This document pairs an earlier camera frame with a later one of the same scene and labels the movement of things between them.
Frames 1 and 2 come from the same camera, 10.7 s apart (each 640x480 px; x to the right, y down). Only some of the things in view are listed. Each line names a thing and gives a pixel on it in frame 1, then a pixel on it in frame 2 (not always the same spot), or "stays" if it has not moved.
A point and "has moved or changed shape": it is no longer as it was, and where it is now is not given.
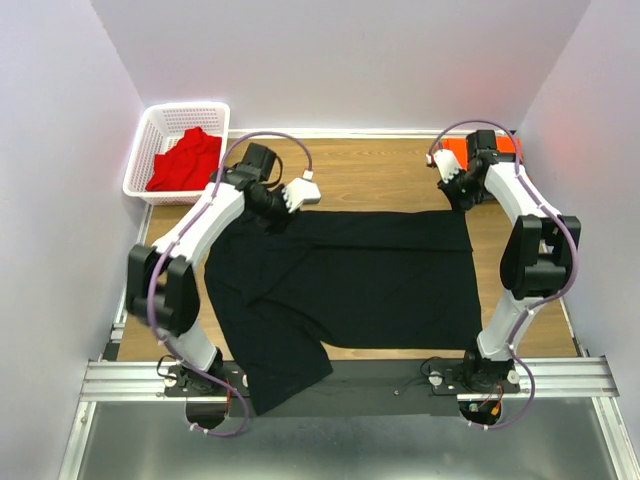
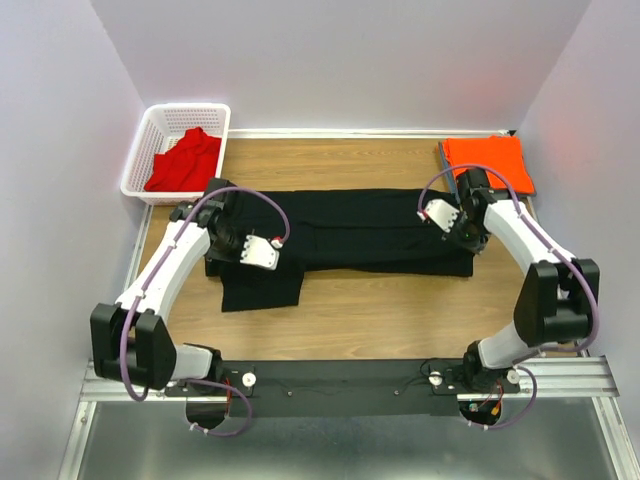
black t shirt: (285, 293) has moved or changed shape
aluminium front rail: (114, 382) stays
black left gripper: (278, 223) to (237, 255)
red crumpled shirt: (188, 165) stays
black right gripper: (456, 203) to (473, 246)
